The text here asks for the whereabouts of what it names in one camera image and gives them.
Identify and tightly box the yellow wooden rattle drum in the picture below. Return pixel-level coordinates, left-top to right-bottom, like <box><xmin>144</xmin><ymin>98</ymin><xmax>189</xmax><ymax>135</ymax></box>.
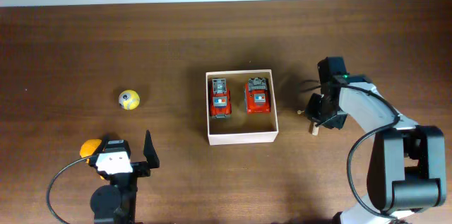
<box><xmin>297</xmin><ymin>110</ymin><xmax>319</xmax><ymax>136</ymax></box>

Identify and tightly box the orange ball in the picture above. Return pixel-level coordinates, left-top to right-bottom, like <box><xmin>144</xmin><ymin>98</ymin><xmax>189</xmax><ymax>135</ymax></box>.
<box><xmin>79</xmin><ymin>139</ymin><xmax>102</xmax><ymax>158</ymax></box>

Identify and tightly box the yellow grey toy ball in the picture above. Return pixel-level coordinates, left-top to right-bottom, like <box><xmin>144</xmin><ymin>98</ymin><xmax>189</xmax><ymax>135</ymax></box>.
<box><xmin>119</xmin><ymin>90</ymin><xmax>140</xmax><ymax>110</ymax></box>

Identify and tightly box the red toy tank vehicle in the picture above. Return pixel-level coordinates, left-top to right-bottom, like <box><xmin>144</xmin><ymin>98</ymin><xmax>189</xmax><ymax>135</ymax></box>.
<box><xmin>244</xmin><ymin>77</ymin><xmax>270</xmax><ymax>114</ymax></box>

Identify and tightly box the red toy fire truck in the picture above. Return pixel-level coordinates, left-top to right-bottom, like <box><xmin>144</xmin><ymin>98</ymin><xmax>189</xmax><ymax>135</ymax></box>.
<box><xmin>210</xmin><ymin>78</ymin><xmax>232</xmax><ymax>119</ymax></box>

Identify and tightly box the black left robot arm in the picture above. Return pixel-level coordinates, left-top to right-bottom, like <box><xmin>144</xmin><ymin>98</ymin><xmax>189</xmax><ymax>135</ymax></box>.
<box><xmin>81</xmin><ymin>131</ymin><xmax>160</xmax><ymax>224</ymax></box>

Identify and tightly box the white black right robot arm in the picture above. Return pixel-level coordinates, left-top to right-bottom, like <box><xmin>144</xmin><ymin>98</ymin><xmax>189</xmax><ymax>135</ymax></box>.
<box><xmin>304</xmin><ymin>57</ymin><xmax>447</xmax><ymax>224</ymax></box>

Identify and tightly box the pink cardboard box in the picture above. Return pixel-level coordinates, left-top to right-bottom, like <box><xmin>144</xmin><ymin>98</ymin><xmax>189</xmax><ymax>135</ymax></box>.
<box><xmin>206</xmin><ymin>69</ymin><xmax>279</xmax><ymax>146</ymax></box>

